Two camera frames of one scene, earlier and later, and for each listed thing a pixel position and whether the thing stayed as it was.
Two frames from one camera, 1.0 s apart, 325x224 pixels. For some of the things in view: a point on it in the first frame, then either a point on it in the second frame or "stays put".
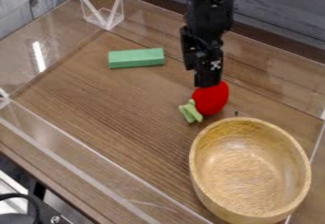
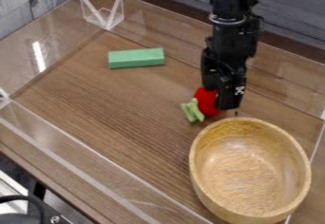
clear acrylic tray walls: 93,81 stays put
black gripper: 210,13 -> 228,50
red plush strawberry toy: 212,98 stays put
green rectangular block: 138,57 stays put
